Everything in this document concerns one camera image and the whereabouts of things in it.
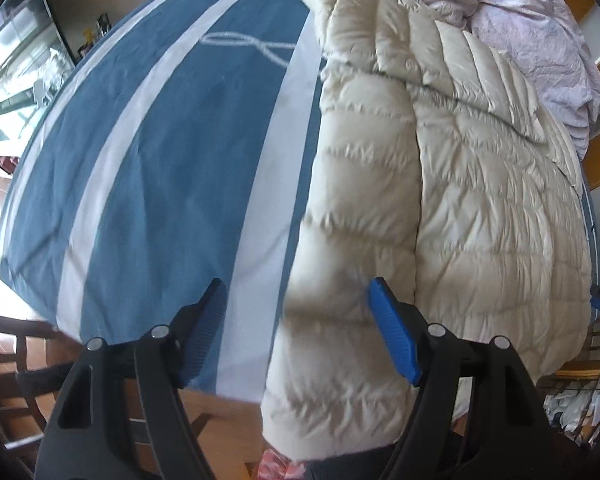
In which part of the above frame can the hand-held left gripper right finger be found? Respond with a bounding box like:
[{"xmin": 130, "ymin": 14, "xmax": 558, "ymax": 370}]
[{"xmin": 368, "ymin": 276, "xmax": 562, "ymax": 480}]

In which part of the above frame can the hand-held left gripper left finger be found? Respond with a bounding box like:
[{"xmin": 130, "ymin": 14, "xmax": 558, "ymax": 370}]
[{"xmin": 35, "ymin": 279, "xmax": 227, "ymax": 480}]

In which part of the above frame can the cream quilted down jacket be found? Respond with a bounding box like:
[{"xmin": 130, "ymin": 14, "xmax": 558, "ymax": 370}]
[{"xmin": 259, "ymin": 0, "xmax": 599, "ymax": 463}]

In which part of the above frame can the pile of household clutter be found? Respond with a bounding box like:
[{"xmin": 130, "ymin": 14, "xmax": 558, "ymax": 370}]
[{"xmin": 539, "ymin": 320, "xmax": 600, "ymax": 453}]

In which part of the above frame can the pink patterned cloth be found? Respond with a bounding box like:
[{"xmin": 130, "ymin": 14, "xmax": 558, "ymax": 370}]
[{"xmin": 252, "ymin": 447, "xmax": 317, "ymax": 480}]

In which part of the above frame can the blue white striped bed sheet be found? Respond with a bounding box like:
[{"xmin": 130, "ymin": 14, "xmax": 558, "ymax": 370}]
[{"xmin": 0, "ymin": 0, "xmax": 600, "ymax": 406}]

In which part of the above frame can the dark wooden chair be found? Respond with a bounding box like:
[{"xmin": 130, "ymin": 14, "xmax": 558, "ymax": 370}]
[{"xmin": 0, "ymin": 309, "xmax": 83, "ymax": 463}]

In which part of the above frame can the lilac patterned duvet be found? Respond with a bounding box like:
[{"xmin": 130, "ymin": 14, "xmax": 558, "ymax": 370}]
[{"xmin": 147, "ymin": 0, "xmax": 600, "ymax": 157}]

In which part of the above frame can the glass window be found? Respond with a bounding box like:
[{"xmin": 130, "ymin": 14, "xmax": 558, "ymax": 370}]
[{"xmin": 0, "ymin": 0, "xmax": 77, "ymax": 128}]

